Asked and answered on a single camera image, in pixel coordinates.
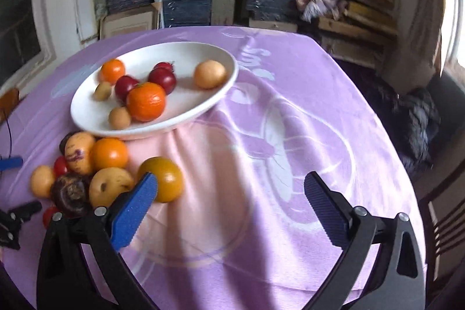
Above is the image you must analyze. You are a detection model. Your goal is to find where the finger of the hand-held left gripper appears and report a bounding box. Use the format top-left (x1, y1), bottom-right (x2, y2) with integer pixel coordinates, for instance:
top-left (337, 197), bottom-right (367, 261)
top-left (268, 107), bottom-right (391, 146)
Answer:
top-left (0, 157), bottom-right (23, 171)
top-left (7, 200), bottom-right (43, 223)

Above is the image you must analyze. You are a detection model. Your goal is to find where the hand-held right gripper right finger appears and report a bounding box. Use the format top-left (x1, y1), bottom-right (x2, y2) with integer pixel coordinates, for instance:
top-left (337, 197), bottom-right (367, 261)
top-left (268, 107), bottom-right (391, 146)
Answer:
top-left (304, 171), bottom-right (425, 310)

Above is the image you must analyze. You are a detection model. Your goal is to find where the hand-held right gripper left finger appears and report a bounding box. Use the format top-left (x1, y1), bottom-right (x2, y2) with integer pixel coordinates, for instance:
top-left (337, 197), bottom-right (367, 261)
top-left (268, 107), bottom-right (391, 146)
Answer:
top-left (36, 172), bottom-right (159, 310)

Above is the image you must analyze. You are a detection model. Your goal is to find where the pale yellow pepino melon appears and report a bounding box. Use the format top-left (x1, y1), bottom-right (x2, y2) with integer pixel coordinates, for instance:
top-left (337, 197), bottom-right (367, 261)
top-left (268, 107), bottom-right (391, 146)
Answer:
top-left (30, 165), bottom-right (57, 199)
top-left (89, 167), bottom-right (136, 209)

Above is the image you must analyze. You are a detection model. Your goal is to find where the amber yellow tomato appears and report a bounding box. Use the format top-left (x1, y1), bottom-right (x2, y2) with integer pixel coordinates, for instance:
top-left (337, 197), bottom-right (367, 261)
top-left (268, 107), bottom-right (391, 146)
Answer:
top-left (137, 157), bottom-right (185, 203)

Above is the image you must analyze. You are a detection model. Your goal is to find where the orange tomato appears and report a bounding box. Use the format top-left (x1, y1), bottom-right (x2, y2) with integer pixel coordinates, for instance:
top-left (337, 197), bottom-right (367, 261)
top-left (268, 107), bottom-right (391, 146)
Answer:
top-left (90, 137), bottom-right (129, 171)

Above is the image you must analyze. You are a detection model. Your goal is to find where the striped yellow pepino melon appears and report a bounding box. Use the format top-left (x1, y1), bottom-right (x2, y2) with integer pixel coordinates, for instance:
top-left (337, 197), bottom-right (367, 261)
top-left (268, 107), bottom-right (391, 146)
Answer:
top-left (64, 132), bottom-right (97, 176)

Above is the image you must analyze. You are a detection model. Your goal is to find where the tan longan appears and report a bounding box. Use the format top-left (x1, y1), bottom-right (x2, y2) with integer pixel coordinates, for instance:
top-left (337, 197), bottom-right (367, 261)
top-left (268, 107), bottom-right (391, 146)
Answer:
top-left (93, 81), bottom-right (112, 101)
top-left (108, 107), bottom-right (132, 131)

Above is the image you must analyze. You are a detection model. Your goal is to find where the large orange mandarin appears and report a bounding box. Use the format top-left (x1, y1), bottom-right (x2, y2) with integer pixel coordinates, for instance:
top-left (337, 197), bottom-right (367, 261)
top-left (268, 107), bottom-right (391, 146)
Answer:
top-left (126, 82), bottom-right (168, 122)

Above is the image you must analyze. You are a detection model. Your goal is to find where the white oval plate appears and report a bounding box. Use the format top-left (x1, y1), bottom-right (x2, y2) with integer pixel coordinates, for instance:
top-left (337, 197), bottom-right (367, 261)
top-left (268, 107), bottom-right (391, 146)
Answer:
top-left (70, 41), bottom-right (239, 141)

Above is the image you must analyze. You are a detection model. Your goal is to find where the dark red plum with stem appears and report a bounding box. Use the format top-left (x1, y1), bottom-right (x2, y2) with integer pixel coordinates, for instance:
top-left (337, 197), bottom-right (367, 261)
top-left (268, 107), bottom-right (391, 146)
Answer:
top-left (148, 67), bottom-right (177, 94)

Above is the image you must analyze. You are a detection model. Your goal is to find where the small orange mandarin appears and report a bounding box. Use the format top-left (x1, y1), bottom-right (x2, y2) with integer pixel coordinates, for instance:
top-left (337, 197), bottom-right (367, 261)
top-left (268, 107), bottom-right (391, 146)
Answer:
top-left (100, 59), bottom-right (126, 85)

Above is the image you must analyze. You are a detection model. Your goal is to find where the pale yellow round pear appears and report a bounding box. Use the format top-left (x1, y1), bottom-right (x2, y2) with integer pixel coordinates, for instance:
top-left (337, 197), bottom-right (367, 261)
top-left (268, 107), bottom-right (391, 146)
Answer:
top-left (193, 60), bottom-right (227, 90)

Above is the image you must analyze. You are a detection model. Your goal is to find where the wooden chair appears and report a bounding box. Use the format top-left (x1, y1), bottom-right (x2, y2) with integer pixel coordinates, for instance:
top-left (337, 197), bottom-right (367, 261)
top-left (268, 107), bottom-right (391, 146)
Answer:
top-left (418, 168), bottom-right (465, 282)
top-left (0, 88), bottom-right (20, 122)

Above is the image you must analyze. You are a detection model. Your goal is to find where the purple printed tablecloth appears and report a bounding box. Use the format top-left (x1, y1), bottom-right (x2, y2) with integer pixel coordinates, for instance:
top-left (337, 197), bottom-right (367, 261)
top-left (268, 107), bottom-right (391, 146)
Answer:
top-left (0, 26), bottom-right (425, 310)

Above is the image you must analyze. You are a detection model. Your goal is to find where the dark jacket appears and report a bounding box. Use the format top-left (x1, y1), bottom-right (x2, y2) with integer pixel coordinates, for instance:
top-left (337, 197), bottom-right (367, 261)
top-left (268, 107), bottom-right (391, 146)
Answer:
top-left (367, 78), bottom-right (442, 173)

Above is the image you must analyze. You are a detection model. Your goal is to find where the window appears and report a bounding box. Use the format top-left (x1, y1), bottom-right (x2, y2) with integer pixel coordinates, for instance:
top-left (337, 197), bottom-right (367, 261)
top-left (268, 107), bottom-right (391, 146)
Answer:
top-left (438, 0), bottom-right (465, 78)
top-left (0, 0), bottom-right (55, 89)

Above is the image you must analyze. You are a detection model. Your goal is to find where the grey chair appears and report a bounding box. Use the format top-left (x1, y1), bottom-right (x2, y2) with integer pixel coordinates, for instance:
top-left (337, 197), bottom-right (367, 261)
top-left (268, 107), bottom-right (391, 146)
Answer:
top-left (425, 72), bottom-right (465, 169)

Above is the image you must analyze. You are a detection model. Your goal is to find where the crumpled pink cloth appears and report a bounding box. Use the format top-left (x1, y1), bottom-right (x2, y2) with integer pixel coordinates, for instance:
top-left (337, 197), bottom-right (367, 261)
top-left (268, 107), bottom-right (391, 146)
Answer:
top-left (296, 0), bottom-right (349, 23)

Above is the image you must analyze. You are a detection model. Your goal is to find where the beige curtain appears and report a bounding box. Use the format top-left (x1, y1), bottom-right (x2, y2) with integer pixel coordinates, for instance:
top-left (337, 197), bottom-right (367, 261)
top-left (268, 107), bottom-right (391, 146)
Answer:
top-left (385, 0), bottom-right (446, 93)

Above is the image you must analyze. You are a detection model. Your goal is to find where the stack of dark blue boxes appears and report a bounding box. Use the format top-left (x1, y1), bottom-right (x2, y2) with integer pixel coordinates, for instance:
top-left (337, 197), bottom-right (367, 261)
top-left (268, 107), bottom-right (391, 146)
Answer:
top-left (245, 0), bottom-right (300, 24)

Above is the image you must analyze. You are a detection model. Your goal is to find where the stack of grey blue boxes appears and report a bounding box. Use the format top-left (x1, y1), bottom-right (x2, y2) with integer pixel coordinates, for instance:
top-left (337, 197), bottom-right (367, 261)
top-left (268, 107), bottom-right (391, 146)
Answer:
top-left (162, 0), bottom-right (213, 28)

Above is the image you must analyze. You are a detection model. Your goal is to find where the beige woven box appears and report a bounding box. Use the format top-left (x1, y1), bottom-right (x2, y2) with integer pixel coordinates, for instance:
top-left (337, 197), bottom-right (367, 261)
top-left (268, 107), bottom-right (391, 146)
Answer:
top-left (211, 0), bottom-right (238, 25)

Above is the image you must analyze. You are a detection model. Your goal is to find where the cardboard picture frame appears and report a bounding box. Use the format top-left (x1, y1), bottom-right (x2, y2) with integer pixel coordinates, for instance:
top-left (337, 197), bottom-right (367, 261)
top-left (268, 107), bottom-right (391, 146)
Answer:
top-left (99, 7), bottom-right (160, 40)

